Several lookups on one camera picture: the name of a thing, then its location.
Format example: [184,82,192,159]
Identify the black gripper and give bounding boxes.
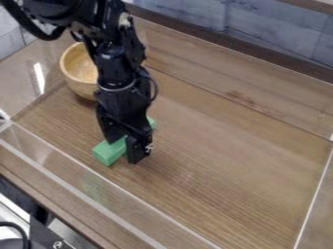
[94,76,152,164]

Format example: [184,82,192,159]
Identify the black cable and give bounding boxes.
[0,221,30,249]

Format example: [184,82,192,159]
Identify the green rectangular block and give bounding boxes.
[92,117,156,166]

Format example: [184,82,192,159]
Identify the clear acrylic enclosure wall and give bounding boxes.
[0,19,333,249]

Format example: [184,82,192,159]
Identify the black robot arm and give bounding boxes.
[0,0,159,163]

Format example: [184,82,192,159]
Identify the wooden bowl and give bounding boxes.
[58,42,97,101]

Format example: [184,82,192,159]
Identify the black metal bracket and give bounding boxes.
[27,216,76,249]

